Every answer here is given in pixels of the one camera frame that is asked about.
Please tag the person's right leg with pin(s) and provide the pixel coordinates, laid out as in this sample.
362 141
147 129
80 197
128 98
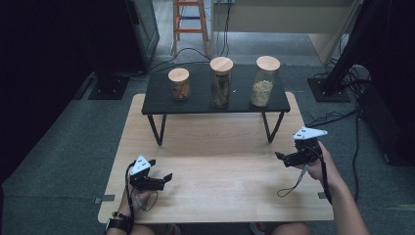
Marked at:
287 229

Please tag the black slanted stand post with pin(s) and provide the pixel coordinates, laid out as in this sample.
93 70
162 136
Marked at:
352 42

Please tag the black square stand base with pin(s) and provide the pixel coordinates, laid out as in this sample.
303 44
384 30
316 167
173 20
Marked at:
109 87
329 94

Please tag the person's right hand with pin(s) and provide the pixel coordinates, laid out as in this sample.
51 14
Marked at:
328 173

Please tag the red and white shoe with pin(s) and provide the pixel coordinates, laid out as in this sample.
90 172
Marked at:
257 229

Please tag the wooden ladder with orange rungs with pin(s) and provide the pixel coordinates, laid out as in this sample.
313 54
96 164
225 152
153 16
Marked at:
191 19

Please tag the short glass jar wooden lid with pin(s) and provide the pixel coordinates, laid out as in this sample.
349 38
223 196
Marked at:
178 75

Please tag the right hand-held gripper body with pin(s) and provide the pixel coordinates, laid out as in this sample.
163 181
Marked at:
306 153

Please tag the glass jar with brown sticks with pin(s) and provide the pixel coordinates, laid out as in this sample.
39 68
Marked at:
221 84

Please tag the beige desk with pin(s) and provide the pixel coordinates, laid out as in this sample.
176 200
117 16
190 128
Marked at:
293 16

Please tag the black shelf with metal legs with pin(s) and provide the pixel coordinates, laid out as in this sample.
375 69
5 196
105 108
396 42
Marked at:
195 104

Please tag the tall glass jar with grains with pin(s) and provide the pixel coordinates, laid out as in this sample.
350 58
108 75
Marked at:
264 88

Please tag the grey tape strip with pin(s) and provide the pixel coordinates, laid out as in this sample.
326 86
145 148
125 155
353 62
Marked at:
106 198
321 195

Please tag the black box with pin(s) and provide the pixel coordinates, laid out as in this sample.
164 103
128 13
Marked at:
388 130

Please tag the person's leg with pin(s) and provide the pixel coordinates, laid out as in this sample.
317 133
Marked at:
150 229
287 229

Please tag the person's left leg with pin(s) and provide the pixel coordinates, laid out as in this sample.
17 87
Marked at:
150 229

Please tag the person's left hand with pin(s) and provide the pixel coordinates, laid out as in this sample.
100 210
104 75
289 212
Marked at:
133 203

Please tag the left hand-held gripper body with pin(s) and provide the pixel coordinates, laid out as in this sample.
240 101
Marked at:
145 183

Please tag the black wristwatch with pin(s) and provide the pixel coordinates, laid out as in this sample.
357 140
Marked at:
117 224

